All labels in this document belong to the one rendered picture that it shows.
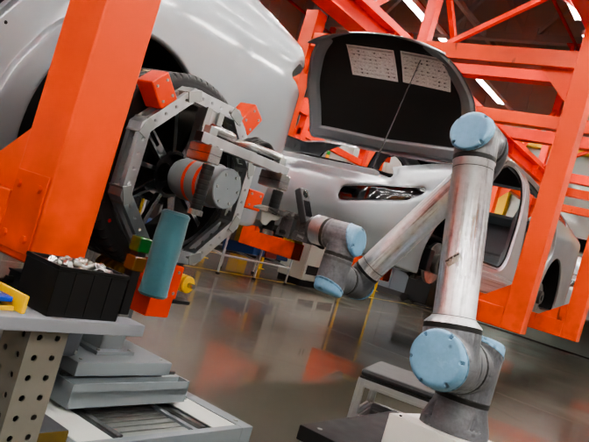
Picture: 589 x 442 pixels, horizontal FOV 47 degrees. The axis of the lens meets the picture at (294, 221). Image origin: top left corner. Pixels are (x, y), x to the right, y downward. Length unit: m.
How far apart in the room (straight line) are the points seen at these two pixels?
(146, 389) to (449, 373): 1.06
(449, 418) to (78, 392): 1.07
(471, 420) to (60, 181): 1.22
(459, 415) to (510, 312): 3.55
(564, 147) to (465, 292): 3.83
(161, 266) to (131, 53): 0.61
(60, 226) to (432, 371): 0.99
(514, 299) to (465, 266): 3.64
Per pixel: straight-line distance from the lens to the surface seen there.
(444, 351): 1.71
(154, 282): 2.00
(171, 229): 1.99
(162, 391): 2.39
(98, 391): 2.20
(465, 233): 1.79
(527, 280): 5.39
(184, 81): 2.20
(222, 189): 2.06
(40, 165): 1.80
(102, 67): 1.78
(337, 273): 1.95
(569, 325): 7.28
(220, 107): 2.22
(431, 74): 5.39
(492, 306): 5.45
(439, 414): 1.90
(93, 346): 2.32
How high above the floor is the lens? 0.78
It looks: 1 degrees up
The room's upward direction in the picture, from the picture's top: 16 degrees clockwise
